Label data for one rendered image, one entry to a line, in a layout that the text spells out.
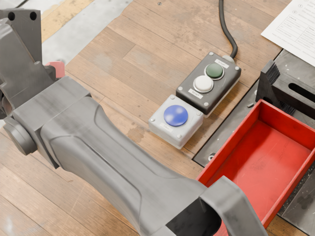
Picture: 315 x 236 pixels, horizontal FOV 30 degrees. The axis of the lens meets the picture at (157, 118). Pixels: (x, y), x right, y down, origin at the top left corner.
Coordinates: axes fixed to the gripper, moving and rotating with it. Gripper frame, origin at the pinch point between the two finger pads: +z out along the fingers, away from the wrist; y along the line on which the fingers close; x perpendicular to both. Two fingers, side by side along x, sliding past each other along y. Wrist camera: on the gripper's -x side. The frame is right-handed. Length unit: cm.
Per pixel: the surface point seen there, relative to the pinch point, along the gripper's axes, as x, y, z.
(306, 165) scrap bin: 12.9, -41.8, -15.5
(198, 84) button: 2.9, -33.1, 2.9
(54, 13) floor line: -1, -49, 149
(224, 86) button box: 3.3, -37.3, 1.4
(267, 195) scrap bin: 18.4, -37.7, -11.7
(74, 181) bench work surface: 17.7, -11.5, 4.4
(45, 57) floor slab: 14, -42, 136
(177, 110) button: 6.7, -28.3, 1.4
